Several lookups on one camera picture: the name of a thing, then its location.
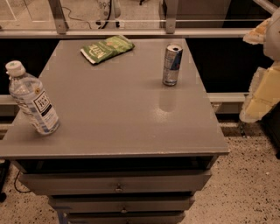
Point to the clear plastic water bottle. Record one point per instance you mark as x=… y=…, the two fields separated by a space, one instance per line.
x=31 y=97

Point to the grey drawer cabinet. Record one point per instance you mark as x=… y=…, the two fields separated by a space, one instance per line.
x=119 y=124

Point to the white machine base background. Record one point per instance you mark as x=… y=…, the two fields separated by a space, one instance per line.
x=109 y=12

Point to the drawer knob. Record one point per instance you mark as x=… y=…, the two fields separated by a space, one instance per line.
x=118 y=189
x=124 y=210

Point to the metal railing frame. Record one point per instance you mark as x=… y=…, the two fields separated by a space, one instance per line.
x=72 y=19

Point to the top drawer knob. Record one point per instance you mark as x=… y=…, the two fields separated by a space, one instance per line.
x=118 y=189

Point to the redbull can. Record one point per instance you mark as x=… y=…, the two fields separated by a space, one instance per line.
x=172 y=60

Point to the green jalapeno chip bag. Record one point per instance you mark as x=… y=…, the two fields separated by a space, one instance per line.
x=106 y=49

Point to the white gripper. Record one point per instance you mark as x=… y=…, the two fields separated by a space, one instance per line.
x=273 y=39

